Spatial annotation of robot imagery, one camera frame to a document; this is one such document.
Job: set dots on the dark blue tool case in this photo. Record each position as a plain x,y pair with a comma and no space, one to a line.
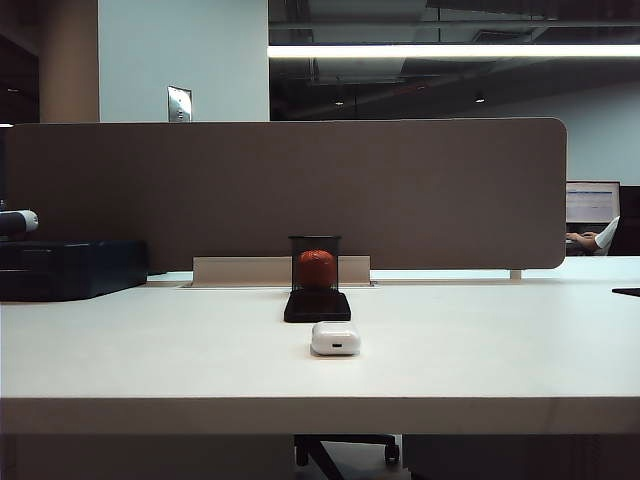
70,267

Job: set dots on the orange ball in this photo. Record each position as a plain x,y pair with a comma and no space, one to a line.
316,267

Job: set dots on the brown desk partition panel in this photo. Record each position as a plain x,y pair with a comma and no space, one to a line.
400,200

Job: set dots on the long ceiling light strip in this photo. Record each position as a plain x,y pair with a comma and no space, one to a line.
450,51

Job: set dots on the computer monitor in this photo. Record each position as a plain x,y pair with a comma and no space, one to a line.
592,202

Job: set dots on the seated person white shirt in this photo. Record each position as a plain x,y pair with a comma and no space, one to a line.
606,237

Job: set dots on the white grey cylindrical device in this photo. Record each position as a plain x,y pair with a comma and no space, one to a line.
17,221

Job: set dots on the beige round column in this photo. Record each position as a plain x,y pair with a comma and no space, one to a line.
69,60

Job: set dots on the black desk mat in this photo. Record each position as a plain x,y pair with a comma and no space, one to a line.
627,291

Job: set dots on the silver wall plate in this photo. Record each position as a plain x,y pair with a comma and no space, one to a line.
179,104

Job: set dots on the beige partition bracket foot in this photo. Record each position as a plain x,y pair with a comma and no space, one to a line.
516,274

